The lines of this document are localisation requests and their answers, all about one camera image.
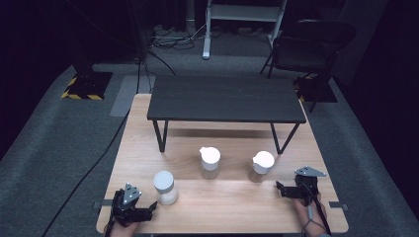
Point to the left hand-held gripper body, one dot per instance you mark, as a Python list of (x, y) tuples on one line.
[(126, 210)]

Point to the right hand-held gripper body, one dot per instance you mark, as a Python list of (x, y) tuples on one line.
[(306, 187)]

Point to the white-lid jar with brown seasoning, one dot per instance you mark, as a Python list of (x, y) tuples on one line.
[(262, 164)]

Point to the white-lid jar with pale seasoning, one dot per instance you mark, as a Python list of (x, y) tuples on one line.
[(209, 161)]

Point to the dark wooden shelf black legs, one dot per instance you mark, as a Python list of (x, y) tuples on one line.
[(227, 98)]

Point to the person's left hand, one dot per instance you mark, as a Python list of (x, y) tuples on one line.
[(122, 231)]

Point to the person's right hand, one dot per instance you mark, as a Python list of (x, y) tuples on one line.
[(306, 217)]

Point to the black base with striped tape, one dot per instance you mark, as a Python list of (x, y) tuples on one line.
[(87, 85), (324, 94)]

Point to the gray floor mat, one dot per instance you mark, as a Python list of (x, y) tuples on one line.
[(126, 95)]

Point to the black folding chair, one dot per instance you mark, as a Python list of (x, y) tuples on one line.
[(306, 46)]

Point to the gray table bracket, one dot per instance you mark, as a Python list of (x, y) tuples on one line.
[(338, 205), (102, 204)]

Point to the white metal stand frame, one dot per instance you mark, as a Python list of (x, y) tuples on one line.
[(243, 13)]

